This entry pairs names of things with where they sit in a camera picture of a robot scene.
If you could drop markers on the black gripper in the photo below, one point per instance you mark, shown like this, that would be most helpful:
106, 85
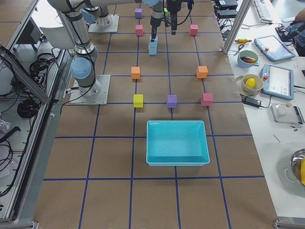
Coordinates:
155, 22
174, 6

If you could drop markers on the light blue foam block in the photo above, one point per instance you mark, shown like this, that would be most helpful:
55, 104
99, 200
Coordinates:
152, 48

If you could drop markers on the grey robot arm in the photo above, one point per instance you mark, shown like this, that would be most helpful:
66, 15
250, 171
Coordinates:
91, 14
75, 11

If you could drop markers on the green foam block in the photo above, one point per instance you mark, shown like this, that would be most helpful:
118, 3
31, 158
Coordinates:
165, 12

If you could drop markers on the pink foam block left-near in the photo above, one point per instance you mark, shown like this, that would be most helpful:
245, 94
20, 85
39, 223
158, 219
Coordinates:
139, 30

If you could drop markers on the purple foam block far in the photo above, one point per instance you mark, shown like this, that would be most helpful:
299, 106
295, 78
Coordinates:
138, 13

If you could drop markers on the purple foam block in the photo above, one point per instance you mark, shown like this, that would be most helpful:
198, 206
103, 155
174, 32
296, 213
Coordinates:
171, 101
138, 13

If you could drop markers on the pink foam block left-far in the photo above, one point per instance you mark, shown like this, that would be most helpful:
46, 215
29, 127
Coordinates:
193, 30

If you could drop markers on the orange foam block near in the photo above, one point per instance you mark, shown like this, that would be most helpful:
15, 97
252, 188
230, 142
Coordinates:
135, 72

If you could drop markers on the orange foam block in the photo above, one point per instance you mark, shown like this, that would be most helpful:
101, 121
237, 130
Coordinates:
202, 72
135, 72

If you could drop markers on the orange foam block far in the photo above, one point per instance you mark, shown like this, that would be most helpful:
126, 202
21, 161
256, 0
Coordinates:
202, 72

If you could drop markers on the yellow foam block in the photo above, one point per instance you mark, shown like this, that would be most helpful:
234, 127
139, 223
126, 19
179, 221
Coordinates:
138, 101

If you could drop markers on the scissors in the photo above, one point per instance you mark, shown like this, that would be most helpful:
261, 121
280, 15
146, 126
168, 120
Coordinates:
239, 49

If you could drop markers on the green bowl with fruit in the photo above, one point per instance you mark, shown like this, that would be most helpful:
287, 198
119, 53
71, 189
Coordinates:
247, 59

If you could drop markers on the white keyboard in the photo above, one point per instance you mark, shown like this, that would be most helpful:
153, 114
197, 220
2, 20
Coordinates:
261, 10

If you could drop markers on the teach pendant far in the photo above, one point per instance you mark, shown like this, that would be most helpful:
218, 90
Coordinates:
273, 48

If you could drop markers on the teach pendant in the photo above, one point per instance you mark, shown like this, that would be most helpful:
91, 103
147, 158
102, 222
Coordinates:
273, 48
278, 81

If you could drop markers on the yellow lemon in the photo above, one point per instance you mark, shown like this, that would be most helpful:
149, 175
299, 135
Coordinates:
250, 83

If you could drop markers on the beige bowl with lemon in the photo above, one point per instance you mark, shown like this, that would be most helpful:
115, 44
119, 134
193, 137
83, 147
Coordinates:
258, 86

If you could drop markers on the black power adapter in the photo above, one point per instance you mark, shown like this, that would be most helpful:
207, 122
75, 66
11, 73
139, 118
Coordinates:
252, 102

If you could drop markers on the teal plastic bin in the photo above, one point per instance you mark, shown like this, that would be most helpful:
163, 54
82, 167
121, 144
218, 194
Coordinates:
176, 143

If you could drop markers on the teach pendant near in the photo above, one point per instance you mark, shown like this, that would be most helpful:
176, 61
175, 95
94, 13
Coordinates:
278, 81

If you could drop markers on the kitchen scale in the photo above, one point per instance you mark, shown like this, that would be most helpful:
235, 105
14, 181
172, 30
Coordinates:
287, 114

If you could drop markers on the steel bowl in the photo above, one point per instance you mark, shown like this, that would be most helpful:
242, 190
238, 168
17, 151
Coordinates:
298, 166

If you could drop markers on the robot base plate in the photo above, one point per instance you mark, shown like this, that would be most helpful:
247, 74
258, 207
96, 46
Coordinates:
108, 24
98, 94

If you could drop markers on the yellow screwdriver handle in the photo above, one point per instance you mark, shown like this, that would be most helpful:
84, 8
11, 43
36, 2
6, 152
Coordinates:
243, 41

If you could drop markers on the aluminium frame post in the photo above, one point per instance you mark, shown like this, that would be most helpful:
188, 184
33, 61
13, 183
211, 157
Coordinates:
237, 24

